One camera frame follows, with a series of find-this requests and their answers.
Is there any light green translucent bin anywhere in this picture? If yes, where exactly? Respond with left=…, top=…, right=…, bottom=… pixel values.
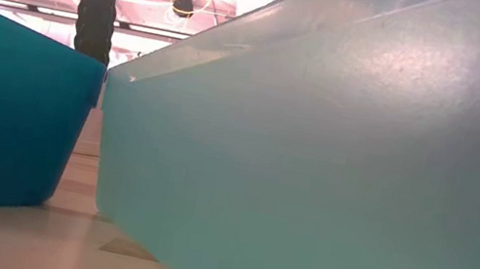
left=71, top=0, right=480, bottom=269

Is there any blue plastic bin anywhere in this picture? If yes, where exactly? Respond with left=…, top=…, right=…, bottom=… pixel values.
left=0, top=0, right=117, bottom=240

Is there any tall green cactus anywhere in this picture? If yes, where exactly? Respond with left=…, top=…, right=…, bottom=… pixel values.
left=67, top=0, right=122, bottom=68

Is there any black ceiling lamp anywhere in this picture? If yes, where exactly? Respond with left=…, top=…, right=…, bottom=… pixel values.
left=170, top=0, right=197, bottom=20

